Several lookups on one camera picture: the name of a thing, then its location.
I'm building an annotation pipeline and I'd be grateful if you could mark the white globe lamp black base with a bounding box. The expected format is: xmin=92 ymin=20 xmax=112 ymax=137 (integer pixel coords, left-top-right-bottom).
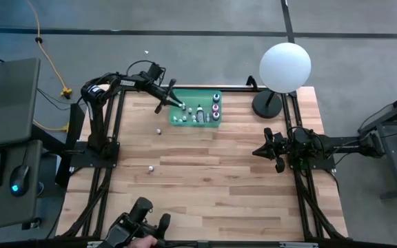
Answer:
xmin=252 ymin=42 xmax=312 ymax=119

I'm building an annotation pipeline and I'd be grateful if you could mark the black gantry post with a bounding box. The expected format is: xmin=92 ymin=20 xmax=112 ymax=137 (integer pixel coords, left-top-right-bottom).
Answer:
xmin=31 ymin=102 xmax=86 ymax=189

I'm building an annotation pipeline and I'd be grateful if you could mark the black metal cart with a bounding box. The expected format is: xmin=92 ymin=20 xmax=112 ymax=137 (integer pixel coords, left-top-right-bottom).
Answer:
xmin=356 ymin=85 xmax=397 ymax=200

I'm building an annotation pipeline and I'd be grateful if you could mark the black aluminium table frame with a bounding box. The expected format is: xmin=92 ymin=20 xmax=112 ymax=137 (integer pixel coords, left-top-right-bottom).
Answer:
xmin=57 ymin=85 xmax=349 ymax=244

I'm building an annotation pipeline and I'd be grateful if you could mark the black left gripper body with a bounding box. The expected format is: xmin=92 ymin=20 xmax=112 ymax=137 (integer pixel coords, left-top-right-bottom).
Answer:
xmin=155 ymin=79 xmax=177 ymax=114

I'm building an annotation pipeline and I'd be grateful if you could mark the grey side table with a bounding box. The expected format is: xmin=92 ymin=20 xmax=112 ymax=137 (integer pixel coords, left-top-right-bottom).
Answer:
xmin=0 ymin=57 xmax=41 ymax=149

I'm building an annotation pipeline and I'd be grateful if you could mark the black table clamp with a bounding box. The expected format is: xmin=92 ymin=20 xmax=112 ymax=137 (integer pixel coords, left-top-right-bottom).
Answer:
xmin=245 ymin=75 xmax=258 ymax=91

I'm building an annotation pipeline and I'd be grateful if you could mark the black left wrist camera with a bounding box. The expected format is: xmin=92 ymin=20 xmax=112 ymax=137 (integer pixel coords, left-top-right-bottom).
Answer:
xmin=147 ymin=63 xmax=165 ymax=81

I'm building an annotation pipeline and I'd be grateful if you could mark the black computer mouse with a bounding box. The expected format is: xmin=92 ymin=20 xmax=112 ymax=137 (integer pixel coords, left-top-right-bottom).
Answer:
xmin=9 ymin=164 xmax=32 ymax=198

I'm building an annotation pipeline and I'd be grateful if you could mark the teal translucent plastic bin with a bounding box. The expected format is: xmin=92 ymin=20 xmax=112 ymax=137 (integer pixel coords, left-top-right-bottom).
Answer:
xmin=168 ymin=89 xmax=223 ymax=129

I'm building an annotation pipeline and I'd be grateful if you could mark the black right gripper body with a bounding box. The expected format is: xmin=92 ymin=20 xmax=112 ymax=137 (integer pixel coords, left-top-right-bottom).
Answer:
xmin=264 ymin=127 xmax=291 ymax=174

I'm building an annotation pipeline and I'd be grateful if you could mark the black handheld controller device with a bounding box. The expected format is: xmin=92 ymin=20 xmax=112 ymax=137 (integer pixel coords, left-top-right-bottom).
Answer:
xmin=96 ymin=196 xmax=172 ymax=248

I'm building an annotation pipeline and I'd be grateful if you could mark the yellow extension cable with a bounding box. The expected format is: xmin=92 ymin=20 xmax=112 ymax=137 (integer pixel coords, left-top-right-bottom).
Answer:
xmin=28 ymin=0 xmax=74 ymax=132

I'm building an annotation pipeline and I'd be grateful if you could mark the person's hand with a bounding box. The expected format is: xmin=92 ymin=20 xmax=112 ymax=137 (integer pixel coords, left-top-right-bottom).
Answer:
xmin=124 ymin=236 xmax=160 ymax=248

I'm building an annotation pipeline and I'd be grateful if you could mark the silver edge bracket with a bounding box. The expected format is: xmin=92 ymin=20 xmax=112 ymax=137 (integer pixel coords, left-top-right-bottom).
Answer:
xmin=280 ymin=241 xmax=319 ymax=248
xmin=87 ymin=240 xmax=127 ymax=248

